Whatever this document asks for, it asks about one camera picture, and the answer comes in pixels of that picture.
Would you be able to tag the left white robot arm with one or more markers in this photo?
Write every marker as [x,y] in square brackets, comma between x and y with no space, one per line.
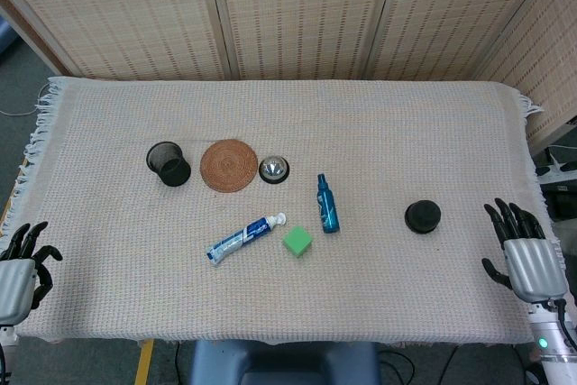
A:
[6,333]

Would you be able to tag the blue spray bottle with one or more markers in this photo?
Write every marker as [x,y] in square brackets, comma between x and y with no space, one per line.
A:
[328,207]

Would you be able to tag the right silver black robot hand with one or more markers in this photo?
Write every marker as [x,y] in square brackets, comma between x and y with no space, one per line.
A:
[534,268]

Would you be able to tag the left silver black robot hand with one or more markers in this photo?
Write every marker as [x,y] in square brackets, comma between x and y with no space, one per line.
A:
[15,277]

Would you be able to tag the round woven rattan coaster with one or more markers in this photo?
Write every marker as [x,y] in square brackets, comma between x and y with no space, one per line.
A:
[229,165]

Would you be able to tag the beige waffle tablecloth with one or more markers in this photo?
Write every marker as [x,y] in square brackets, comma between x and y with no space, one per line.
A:
[288,295]

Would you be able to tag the green cube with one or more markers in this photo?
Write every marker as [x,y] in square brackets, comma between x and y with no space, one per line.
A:
[297,241]

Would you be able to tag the black mesh pen holder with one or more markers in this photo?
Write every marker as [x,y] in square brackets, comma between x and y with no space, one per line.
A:
[175,171]

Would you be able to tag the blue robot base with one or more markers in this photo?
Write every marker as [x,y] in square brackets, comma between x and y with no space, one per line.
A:
[284,364]

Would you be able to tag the blue white toothpaste tube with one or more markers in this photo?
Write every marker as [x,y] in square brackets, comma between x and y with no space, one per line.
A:
[239,241]

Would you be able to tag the bamboo folding screen panel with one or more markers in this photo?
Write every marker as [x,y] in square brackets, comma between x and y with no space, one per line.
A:
[302,11]
[460,11]
[550,69]
[112,11]

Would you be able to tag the silver call bell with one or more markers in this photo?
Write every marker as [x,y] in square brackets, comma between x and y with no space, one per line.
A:
[273,168]

